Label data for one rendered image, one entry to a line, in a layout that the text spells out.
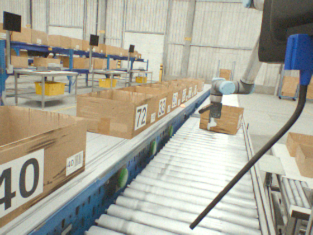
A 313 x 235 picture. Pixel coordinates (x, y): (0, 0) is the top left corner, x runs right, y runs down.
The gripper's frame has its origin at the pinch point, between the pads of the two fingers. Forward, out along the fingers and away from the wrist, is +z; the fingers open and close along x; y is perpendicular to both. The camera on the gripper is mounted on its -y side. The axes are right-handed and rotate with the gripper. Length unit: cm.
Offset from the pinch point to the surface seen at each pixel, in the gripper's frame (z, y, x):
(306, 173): 3, 53, -51
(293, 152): 2, 53, -19
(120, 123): -14, -35, -83
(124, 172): -4, -21, -109
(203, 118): -3.2, -5.9, 18.0
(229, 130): 2.4, 15.5, 15.0
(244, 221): 6, 22, -105
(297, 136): -2, 60, 8
